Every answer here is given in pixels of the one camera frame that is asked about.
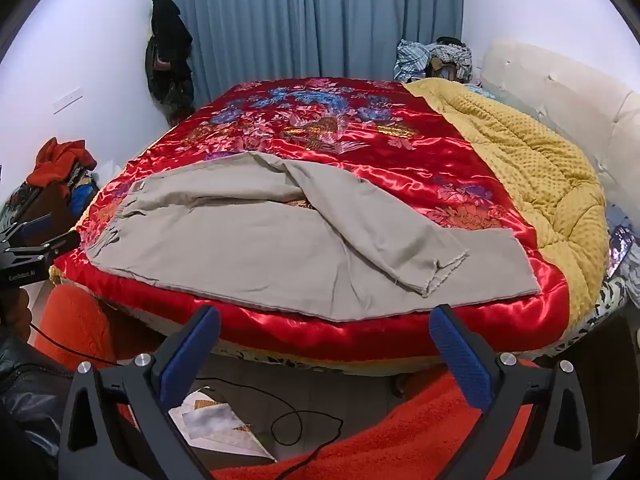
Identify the yellow dotted quilt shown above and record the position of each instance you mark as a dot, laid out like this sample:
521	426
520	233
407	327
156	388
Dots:
540	170

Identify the dark patterned clothes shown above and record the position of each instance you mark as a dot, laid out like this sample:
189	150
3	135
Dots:
457	55

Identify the dark patterned pillow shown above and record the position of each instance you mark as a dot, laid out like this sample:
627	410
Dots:
625	255

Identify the red floral satin blanket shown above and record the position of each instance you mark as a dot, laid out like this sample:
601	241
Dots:
380	160

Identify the dark wooden furniture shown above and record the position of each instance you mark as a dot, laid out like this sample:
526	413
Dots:
52	210

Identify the black hanging coat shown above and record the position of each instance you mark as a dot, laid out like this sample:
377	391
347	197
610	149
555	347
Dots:
167	35

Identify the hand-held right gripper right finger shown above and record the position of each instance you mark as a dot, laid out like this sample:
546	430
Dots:
460	355

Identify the person's left forearm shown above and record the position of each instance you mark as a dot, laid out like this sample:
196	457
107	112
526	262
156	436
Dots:
25	390

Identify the papers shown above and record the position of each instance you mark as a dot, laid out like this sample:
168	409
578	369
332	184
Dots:
220	420

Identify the red clothes pile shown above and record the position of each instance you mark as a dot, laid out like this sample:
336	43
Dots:
55	160

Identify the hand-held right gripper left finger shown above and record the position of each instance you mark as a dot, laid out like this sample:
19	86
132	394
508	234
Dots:
187	360

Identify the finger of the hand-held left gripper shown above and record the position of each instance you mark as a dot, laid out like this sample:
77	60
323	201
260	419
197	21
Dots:
37	226
55	247

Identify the cream padded headboard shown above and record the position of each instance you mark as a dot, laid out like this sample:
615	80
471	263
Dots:
560	90

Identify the person's left hand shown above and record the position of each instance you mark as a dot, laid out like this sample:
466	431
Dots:
14	310

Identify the beige pants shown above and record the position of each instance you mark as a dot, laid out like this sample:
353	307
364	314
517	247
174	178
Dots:
300	250

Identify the blue curtain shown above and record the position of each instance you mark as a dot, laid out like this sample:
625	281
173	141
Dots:
300	20

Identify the person's orange fleece trousers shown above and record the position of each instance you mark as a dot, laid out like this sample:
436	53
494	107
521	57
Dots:
400	440

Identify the orange fleece garment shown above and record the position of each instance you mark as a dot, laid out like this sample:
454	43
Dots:
302	412

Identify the blue striped cloth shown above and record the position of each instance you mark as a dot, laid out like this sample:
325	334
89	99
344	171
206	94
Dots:
412	60

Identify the white wall plate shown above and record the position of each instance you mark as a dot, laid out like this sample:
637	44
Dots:
67	100

